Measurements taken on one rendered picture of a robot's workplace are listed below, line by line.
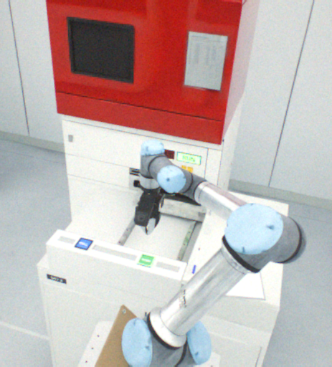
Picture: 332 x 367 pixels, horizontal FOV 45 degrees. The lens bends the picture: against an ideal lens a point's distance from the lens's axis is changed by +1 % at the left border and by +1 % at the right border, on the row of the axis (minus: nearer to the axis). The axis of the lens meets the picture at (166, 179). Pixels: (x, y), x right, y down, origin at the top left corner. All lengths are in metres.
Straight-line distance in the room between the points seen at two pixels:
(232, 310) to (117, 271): 0.45
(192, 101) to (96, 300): 0.92
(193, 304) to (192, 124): 0.97
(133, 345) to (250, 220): 0.44
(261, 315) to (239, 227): 0.67
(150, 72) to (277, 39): 1.60
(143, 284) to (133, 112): 0.76
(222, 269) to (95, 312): 0.96
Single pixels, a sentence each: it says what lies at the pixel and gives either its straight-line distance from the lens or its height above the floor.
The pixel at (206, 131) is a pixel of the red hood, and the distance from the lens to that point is 1.78.
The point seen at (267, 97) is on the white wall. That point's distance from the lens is 3.32.
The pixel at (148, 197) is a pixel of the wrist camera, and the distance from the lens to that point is 1.34.
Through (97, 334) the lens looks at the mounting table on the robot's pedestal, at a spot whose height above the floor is 0.82.
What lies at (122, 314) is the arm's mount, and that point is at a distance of 1.33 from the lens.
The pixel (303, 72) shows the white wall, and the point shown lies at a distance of 3.25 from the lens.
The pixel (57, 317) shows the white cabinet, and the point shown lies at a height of 0.52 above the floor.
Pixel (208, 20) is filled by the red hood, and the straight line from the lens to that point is 1.64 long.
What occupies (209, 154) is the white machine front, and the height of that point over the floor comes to 1.14.
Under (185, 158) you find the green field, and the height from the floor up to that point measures 1.10.
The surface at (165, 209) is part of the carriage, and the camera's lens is 1.95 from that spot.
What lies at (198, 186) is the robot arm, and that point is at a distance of 1.25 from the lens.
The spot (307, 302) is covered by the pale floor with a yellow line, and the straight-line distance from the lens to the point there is 2.91.
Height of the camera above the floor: 2.06
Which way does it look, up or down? 33 degrees down
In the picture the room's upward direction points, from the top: 4 degrees clockwise
